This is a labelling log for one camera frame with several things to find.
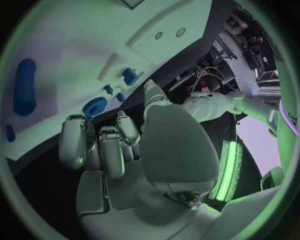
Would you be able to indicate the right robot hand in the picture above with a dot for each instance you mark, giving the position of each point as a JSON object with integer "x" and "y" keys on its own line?
{"x": 168, "y": 150}

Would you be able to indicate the blue peg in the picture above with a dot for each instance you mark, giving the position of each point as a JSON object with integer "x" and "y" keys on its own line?
{"x": 108, "y": 89}
{"x": 10, "y": 133}

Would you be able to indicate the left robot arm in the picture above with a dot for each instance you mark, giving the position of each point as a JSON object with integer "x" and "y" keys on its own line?
{"x": 211, "y": 106}

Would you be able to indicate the white task board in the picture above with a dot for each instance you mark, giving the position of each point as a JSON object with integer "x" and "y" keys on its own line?
{"x": 70, "y": 46}

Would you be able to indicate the glowing light bar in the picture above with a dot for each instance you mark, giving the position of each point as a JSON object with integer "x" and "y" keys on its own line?
{"x": 228, "y": 168}

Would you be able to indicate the blue plug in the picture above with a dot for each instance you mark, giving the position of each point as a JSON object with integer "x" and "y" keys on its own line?
{"x": 120, "y": 97}

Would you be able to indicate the blue block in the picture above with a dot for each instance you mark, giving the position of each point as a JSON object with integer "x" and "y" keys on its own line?
{"x": 130, "y": 76}

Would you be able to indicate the blue gear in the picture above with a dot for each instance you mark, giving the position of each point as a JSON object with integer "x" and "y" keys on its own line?
{"x": 96, "y": 105}

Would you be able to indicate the equipment rack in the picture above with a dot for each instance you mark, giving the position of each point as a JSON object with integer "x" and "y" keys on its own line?
{"x": 255, "y": 46}

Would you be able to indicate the blue long cylinder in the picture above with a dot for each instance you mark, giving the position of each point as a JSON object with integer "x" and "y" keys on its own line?
{"x": 24, "y": 88}

